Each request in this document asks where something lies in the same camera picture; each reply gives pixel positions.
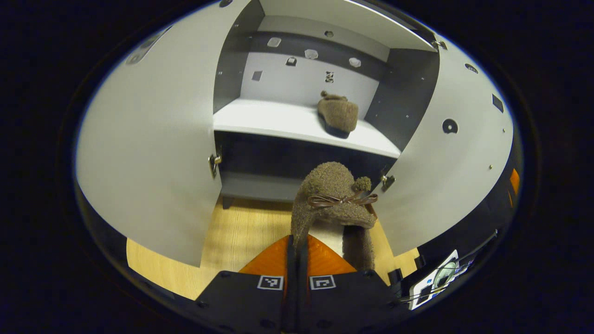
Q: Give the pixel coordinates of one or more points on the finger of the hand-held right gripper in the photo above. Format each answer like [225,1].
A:
[514,181]

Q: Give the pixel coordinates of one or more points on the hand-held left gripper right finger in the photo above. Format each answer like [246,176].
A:
[304,301]

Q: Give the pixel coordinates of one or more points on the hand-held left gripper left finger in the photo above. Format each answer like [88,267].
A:
[290,301]

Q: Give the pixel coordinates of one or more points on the white cabinet door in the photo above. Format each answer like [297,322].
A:
[445,176]
[153,139]

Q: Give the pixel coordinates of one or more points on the brown fuzzy shoe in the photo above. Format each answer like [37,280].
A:
[325,185]
[338,116]

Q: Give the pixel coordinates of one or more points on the white shoe cabinet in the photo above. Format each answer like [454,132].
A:
[278,83]

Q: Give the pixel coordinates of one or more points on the white cabinet shelf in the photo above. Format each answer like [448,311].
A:
[278,120]

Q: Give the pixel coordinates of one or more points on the black backdrop cloth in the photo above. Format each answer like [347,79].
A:
[487,208]

